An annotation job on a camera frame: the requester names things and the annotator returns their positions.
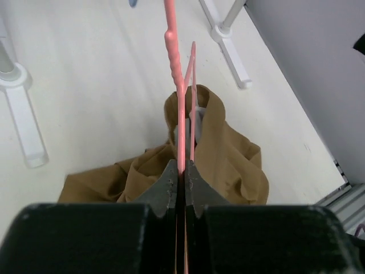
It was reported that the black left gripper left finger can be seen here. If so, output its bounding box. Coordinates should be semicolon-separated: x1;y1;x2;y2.
1;160;178;273

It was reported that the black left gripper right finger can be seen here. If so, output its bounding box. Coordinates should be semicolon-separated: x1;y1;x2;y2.
185;161;359;273

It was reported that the tan brown skirt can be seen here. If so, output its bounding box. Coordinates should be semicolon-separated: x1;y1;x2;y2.
59;84;269;205

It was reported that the pink wire hanger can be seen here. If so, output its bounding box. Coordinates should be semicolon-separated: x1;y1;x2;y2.
164;1;196;273

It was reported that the white clothes rack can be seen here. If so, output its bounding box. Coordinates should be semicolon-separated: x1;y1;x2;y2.
1;1;252;168

